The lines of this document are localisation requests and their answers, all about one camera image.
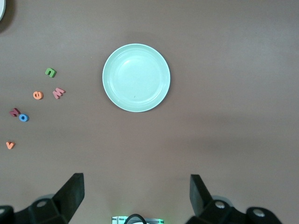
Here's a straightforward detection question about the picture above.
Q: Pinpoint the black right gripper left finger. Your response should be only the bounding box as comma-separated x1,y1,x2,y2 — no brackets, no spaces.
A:
0,173,85,224

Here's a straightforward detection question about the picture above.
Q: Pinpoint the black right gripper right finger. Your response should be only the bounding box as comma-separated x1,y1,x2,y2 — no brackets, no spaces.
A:
185,174,283,224

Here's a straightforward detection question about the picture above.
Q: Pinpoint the pink foam letter w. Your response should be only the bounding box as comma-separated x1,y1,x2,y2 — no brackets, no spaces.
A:
52,87,66,100

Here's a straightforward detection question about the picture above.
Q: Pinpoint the green foam letter u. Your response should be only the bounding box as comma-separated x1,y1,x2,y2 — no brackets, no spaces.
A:
44,67,57,78

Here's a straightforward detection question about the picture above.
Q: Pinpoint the brown paper table cover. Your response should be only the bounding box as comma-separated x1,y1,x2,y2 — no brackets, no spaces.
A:
0,0,299,224

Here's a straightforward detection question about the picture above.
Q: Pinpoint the light green plate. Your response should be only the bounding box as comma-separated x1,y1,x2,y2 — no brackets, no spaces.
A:
102,43,171,113

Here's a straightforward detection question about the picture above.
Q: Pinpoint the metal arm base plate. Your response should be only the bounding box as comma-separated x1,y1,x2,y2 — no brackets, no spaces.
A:
111,216,164,224

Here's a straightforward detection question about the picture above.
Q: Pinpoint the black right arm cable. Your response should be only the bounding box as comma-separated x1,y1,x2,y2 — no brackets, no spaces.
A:
125,213,147,224

